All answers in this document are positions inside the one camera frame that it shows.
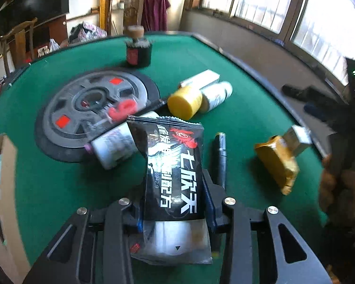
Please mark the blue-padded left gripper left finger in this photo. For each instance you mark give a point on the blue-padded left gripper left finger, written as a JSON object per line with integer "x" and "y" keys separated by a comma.
{"x": 122, "y": 219}

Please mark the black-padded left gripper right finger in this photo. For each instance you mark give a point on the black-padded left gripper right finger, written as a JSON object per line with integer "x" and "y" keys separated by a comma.
{"x": 224, "y": 215}

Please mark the black snack packet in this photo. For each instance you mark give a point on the black snack packet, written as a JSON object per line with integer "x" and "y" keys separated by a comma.
{"x": 174, "y": 229}

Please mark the small grey box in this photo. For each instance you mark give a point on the small grey box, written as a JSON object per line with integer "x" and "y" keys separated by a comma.
{"x": 297, "y": 138}

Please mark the white bottle grey label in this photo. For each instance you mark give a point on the white bottle grey label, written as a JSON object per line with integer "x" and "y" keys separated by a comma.
{"x": 113, "y": 147}

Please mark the gold foil packet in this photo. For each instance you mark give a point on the gold foil packet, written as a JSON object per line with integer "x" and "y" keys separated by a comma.
{"x": 279, "y": 161}

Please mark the black pen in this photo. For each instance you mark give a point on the black pen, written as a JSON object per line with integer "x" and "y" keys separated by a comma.
{"x": 221, "y": 158}

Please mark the clear bag red item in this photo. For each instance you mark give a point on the clear bag red item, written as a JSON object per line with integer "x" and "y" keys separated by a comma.
{"x": 117, "y": 114}

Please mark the long white grey box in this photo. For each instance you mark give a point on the long white grey box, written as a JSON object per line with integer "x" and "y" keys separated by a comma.
{"x": 201, "y": 80}

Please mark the white pill bottle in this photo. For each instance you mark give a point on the white pill bottle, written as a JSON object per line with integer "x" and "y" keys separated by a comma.
{"x": 214, "y": 95}

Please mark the person's right hand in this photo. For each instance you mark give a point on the person's right hand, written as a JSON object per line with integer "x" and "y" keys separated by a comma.
{"x": 337, "y": 194}

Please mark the cardboard tray box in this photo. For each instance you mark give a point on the cardboard tray box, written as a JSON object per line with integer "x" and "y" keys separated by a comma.
{"x": 14, "y": 264}

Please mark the round table control panel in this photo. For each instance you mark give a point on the round table control panel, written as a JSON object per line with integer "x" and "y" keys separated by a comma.
{"x": 78, "y": 112}

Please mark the dark jar cork lid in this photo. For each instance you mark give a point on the dark jar cork lid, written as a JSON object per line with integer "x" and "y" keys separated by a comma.
{"x": 138, "y": 48}

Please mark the pile of clothes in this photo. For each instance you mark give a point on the pile of clothes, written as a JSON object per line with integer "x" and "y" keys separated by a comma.
{"x": 84, "y": 32}

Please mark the maroon cloth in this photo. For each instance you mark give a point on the maroon cloth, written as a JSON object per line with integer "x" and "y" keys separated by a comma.
{"x": 154, "y": 15}

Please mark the wooden chair near table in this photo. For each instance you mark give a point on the wooden chair near table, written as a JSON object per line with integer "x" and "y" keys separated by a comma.
{"x": 18, "y": 32}

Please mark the wooden chair with cloth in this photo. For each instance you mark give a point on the wooden chair with cloth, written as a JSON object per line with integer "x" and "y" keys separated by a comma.
{"x": 130, "y": 15}

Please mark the black flat television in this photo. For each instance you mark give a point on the black flat television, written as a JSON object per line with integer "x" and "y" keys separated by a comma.
{"x": 19, "y": 11}

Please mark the window with metal frame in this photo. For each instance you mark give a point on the window with metal frame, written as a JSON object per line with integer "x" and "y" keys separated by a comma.
{"x": 319, "y": 31}

